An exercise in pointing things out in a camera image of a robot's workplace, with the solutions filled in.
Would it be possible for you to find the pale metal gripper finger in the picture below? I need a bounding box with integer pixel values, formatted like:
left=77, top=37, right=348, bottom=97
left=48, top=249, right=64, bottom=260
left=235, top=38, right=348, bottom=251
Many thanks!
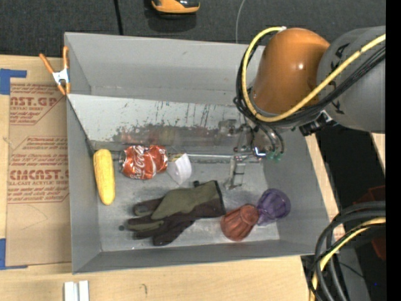
left=223, top=156, right=240, bottom=191
left=236, top=162, right=247, bottom=187

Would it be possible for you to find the purple plastic cup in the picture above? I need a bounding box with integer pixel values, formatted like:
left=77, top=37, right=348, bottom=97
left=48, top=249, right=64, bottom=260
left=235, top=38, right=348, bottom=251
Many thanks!
left=256, top=187, right=292, bottom=226

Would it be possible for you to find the orange-red plastic cup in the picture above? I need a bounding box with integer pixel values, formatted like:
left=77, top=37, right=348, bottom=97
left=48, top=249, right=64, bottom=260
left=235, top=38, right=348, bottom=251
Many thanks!
left=219, top=203, right=261, bottom=242

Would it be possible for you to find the white plastic cup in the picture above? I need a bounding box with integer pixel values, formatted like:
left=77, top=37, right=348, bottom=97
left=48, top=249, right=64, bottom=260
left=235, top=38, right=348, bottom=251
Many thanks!
left=166, top=152, right=193, bottom=186

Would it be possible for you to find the green and brown glove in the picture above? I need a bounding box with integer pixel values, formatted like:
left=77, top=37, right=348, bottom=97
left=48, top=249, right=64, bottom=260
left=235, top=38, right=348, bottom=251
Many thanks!
left=126, top=180, right=227, bottom=247

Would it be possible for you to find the grey metal bin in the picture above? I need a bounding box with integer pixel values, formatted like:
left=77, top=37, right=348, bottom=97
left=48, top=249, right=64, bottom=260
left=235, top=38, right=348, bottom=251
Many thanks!
left=63, top=32, right=333, bottom=275

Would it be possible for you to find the crushed red soda can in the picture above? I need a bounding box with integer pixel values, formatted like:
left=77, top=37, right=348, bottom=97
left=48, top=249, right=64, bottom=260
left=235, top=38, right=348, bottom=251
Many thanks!
left=118, top=144, right=169, bottom=181

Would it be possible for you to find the yellow corn cob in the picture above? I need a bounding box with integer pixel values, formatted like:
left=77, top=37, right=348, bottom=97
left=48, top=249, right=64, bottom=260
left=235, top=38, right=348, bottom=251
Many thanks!
left=93, top=149, right=116, bottom=206

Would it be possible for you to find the brown cardboard board red print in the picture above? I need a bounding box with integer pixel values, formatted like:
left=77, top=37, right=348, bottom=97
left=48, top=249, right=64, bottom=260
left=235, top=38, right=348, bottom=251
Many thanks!
left=0, top=54, right=73, bottom=268

